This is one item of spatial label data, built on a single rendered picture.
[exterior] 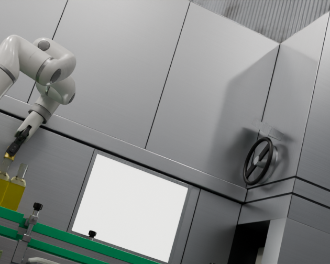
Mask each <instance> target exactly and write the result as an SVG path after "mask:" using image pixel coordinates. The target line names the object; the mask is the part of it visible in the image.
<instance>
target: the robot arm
mask: <svg viewBox="0 0 330 264"><path fill-rule="evenodd" d="M75 66H76V57H75V55H74V54H73V53H72V52H71V51H69V50H68V49H66V48H64V47H63V46H61V45H60V44H58V43H57V42H55V41H53V40H51V39H49V38H38V39H36V40H35V41H34V42H33V44H31V43H30V42H29V41H27V40H25V39H24V38H22V37H20V36H18V35H11V36H8V37H7V38H5V39H4V40H3V41H2V43H1V44H0V100H1V98H2V97H3V96H4V95H5V93H6V92H7V91H8V90H9V89H10V88H11V87H12V85H13V84H14V83H15V82H16V81H17V80H18V77H19V71H21V72H22V73H24V74H25V75H27V76H29V77H30V78H32V79H33V80H35V81H36V88H37V90H38V91H39V93H40V94H41V95H40V96H39V98H38V99H37V100H36V102H35V103H34V105H33V106H32V107H31V109H30V110H29V111H28V113H29V115H28V117H27V118H26V119H25V120H24V122H23V123H22V124H21V126H20V127H19V128H18V129H17V131H16V132H15V134H14V137H16V139H15V141H14V142H13V143H12V144H11V145H10V146H9V147H8V149H7V150H6V152H7V153H8V154H10V155H11V156H14V155H15V154H16V153H17V151H18V150H19V149H20V146H21V145H22V144H25V143H26V142H27V141H28V140H29V138H30V137H31V136H32V135H33V134H34V133H35V131H36V130H37V129H38V128H39V126H40V125H41V124H46V122H47V121H48V120H49V118H50V117H51V116H52V114H53V113H54V112H55V110H56V109H57V108H58V106H59V105H60V104H62V105H68V104H69V103H71V102H72V100H73V99H74V96H75V92H76V87H75V81H74V79H73V78H72V76H71V74H72V72H73V71H74V69H75ZM6 152H5V153H6Z"/></svg>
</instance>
